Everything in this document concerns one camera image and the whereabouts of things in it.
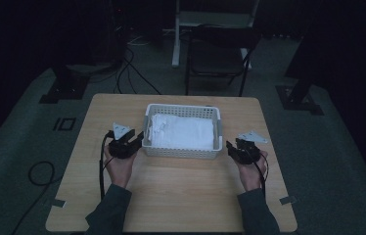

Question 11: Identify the white perforated plastic basket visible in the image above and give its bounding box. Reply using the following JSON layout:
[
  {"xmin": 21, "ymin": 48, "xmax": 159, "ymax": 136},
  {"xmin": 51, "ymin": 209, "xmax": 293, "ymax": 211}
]
[{"xmin": 141, "ymin": 103, "xmax": 224, "ymax": 161}]

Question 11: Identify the person's left hand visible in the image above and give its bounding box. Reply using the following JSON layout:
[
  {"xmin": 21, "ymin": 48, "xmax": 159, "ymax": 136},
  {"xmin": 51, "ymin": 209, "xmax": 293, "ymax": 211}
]
[{"xmin": 103, "ymin": 145, "xmax": 138, "ymax": 190}]

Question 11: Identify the black folding chair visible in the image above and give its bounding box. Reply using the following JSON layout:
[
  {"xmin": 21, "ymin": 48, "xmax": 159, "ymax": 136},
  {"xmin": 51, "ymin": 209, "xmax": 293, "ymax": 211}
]
[{"xmin": 184, "ymin": 23, "xmax": 262, "ymax": 98}]

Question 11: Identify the grey tape strip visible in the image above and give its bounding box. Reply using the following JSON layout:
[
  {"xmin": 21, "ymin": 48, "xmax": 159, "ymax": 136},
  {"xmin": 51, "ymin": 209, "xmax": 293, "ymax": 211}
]
[
  {"xmin": 51, "ymin": 198, "xmax": 68, "ymax": 210},
  {"xmin": 278, "ymin": 194, "xmax": 298, "ymax": 207}
]

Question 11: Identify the white cloth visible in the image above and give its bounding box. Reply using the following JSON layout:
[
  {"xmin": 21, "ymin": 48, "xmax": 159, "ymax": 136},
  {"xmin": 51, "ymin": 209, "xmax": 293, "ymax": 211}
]
[{"xmin": 147, "ymin": 113, "xmax": 215, "ymax": 151}]

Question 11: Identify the black looped floor cable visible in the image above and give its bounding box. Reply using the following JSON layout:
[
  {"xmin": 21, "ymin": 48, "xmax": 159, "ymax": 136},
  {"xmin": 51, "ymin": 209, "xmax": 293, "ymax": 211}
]
[{"xmin": 10, "ymin": 160, "xmax": 64, "ymax": 235}]

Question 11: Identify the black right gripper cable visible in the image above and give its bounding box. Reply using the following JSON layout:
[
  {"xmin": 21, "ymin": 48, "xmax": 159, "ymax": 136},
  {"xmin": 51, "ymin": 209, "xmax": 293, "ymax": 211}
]
[{"xmin": 248, "ymin": 148, "xmax": 270, "ymax": 199}]

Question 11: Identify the dark equipment rack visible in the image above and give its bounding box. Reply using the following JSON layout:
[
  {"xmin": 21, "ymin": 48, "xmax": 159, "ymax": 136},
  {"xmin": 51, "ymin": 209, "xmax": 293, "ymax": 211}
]
[{"xmin": 87, "ymin": 0, "xmax": 130, "ymax": 67}]

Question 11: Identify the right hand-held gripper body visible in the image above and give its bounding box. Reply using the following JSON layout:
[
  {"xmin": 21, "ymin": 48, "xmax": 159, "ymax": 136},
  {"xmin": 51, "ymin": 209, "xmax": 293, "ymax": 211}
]
[{"xmin": 232, "ymin": 130, "xmax": 269, "ymax": 165}]

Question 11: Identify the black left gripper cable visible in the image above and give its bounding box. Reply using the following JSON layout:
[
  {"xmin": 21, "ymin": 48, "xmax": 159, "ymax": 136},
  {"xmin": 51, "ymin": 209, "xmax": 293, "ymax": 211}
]
[{"xmin": 98, "ymin": 130, "xmax": 115, "ymax": 201}]

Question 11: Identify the white desk frame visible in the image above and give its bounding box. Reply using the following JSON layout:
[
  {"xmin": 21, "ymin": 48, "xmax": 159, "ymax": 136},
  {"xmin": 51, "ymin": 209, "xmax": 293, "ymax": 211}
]
[{"xmin": 171, "ymin": 0, "xmax": 260, "ymax": 71}]

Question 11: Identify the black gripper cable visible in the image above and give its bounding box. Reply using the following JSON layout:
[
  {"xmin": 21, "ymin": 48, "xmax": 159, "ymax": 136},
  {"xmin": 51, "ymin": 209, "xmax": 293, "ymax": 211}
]
[
  {"xmin": 98, "ymin": 130, "xmax": 115, "ymax": 201},
  {"xmin": 248, "ymin": 148, "xmax": 270, "ymax": 199}
]

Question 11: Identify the person's right hand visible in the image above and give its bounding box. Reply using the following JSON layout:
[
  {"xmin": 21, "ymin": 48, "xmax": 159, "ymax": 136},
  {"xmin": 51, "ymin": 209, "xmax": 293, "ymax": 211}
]
[{"xmin": 235, "ymin": 150, "xmax": 269, "ymax": 193}]

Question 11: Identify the black stand base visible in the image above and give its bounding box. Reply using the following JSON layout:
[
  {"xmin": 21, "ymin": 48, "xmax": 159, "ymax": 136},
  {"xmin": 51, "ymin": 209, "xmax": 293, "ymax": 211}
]
[
  {"xmin": 38, "ymin": 65, "xmax": 91, "ymax": 105},
  {"xmin": 275, "ymin": 75, "xmax": 325, "ymax": 117}
]

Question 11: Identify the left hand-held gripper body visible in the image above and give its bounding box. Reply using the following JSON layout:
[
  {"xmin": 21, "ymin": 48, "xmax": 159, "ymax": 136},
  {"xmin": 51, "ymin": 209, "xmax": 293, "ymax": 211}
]
[{"xmin": 107, "ymin": 121, "xmax": 140, "ymax": 161}]

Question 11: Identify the black straight floor cable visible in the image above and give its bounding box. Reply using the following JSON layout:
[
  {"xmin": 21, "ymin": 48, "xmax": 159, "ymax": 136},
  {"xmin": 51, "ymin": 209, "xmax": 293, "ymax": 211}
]
[{"xmin": 114, "ymin": 48, "xmax": 163, "ymax": 96}]

